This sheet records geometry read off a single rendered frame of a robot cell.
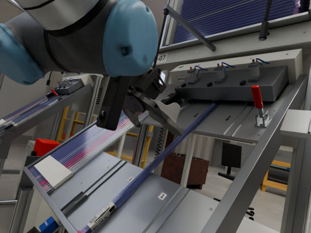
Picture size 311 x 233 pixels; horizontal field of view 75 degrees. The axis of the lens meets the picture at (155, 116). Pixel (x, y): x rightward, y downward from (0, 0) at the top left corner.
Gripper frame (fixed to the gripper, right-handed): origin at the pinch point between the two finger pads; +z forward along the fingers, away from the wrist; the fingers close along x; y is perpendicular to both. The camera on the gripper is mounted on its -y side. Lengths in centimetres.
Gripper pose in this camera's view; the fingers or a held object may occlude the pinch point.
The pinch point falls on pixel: (157, 133)
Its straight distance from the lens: 49.5
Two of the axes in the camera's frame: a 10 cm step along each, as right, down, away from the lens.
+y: 5.5, -7.2, 4.2
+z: 4.9, 6.9, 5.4
